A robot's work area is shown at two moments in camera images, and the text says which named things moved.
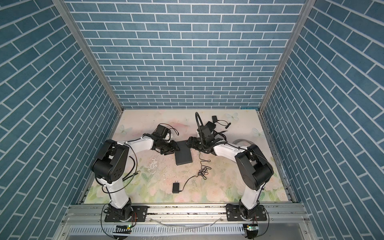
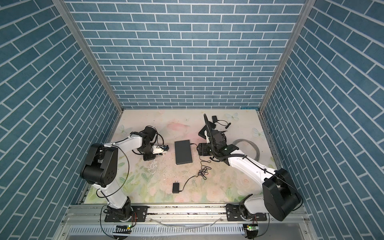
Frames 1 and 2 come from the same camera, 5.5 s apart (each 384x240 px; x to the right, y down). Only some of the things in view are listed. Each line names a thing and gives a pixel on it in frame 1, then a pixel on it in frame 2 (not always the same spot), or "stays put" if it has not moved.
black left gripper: (173, 148) -> (147, 157)
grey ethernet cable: (239, 140) stays put
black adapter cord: (202, 172) stays put
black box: (184, 155) stays put
